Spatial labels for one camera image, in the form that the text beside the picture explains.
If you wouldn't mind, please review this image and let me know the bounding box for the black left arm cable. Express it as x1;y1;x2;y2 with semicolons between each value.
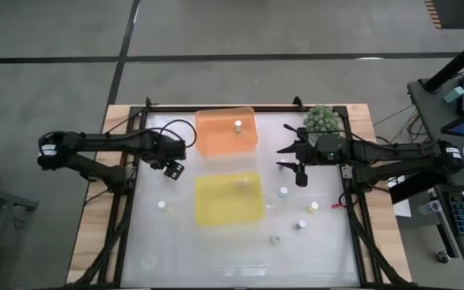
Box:
159;118;198;149

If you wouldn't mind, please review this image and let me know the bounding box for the small teal box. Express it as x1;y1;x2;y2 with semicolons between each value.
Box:
443;86;464;104

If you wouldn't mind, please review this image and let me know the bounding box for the black aluminium table frame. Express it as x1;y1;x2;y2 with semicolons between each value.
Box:
66;96;412;289

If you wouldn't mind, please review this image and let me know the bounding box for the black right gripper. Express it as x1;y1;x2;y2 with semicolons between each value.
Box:
276;128;318;188

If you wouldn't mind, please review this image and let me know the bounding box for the orange translucent plastic bin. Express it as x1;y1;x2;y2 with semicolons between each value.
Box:
194;106;259;157

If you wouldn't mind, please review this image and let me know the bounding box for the clear plastic water bottle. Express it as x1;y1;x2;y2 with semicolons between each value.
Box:
416;200;445;216

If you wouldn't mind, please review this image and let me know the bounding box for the small green potted plant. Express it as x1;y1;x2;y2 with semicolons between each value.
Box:
303;104;342;142

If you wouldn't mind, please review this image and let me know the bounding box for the grey side desk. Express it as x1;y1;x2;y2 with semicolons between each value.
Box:
407;76;464;289

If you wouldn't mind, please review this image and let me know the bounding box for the white paper sheet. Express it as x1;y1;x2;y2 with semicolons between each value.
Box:
391;176;412;218

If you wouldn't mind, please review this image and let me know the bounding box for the yellow translucent plastic bin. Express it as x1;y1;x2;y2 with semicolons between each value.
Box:
193;172;266;226

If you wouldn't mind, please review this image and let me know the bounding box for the loose cable bundle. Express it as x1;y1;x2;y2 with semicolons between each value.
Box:
372;102;431;155

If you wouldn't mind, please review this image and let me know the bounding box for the dark mat with orange edges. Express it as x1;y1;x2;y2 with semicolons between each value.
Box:
424;0;464;30

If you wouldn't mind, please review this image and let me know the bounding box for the black slanted pole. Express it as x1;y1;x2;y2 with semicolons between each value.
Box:
423;27;464;93

